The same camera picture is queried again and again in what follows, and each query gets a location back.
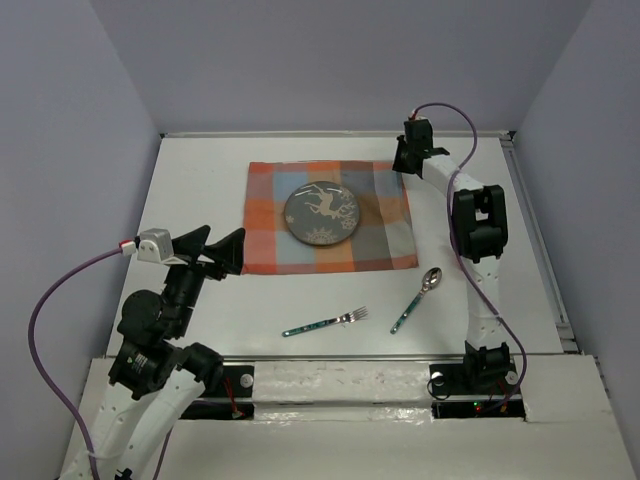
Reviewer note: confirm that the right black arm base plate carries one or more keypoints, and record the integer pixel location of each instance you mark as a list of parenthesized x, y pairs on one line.
[(453, 397)]

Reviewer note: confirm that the spoon with green handle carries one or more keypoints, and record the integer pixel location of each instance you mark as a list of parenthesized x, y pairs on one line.
[(430, 281)]

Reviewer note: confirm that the fork with green handle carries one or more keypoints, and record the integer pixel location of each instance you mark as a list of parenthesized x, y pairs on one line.
[(349, 317)]

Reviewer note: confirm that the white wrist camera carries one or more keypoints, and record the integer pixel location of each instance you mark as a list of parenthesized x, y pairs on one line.
[(152, 246), (417, 116)]

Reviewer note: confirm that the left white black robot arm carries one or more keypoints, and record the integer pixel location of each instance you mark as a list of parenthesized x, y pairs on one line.
[(151, 381)]

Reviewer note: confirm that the orange grey checked cloth napkin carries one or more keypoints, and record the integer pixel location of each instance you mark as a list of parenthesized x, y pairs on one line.
[(383, 240)]

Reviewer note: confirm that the grey plate with deer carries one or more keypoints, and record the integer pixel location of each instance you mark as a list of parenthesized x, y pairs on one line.
[(322, 213)]

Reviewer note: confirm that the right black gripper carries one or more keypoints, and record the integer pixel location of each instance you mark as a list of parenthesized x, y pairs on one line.
[(398, 164)]

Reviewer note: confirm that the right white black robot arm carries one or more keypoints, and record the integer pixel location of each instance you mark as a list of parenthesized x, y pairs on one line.
[(477, 218)]

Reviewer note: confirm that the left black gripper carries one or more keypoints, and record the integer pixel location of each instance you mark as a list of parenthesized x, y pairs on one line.
[(228, 251)]

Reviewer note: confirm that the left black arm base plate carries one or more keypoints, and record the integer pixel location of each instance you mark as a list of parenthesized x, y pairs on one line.
[(230, 400)]

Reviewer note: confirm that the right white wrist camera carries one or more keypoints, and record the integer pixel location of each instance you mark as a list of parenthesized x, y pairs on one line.
[(417, 116)]

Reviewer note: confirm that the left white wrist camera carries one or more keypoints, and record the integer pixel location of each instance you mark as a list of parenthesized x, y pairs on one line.
[(152, 246)]

